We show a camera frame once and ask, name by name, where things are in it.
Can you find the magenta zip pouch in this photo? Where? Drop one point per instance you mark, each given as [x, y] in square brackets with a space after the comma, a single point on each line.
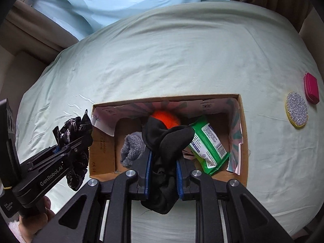
[311, 88]

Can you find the yellow silver round sponge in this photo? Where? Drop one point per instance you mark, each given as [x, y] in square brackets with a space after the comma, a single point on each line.
[296, 109]

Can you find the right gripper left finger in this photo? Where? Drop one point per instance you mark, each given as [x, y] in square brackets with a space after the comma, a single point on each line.
[101, 206]

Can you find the cardboard box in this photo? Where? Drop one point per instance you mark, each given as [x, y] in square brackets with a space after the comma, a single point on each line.
[113, 121]

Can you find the green wet wipes pack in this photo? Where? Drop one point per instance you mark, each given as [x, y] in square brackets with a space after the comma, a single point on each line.
[207, 147]

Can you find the pale green bed sheet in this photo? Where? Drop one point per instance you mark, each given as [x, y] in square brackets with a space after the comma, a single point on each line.
[217, 47]

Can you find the left hand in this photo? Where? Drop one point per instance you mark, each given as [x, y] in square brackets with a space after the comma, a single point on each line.
[28, 227]

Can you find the black sock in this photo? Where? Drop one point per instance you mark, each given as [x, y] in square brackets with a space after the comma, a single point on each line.
[166, 147]

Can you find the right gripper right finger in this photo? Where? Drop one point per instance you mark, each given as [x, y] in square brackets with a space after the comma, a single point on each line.
[226, 211]

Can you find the orange fluffy plush ball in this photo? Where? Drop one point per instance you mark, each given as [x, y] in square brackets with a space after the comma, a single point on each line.
[169, 119]

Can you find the black patterned scrunchie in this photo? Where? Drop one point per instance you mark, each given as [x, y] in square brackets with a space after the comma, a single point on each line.
[77, 135]

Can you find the brown curtain left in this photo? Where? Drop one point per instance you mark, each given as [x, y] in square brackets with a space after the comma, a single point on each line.
[25, 29]

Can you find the grey fluffy rolled sock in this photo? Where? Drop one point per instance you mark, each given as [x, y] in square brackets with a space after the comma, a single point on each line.
[133, 148]

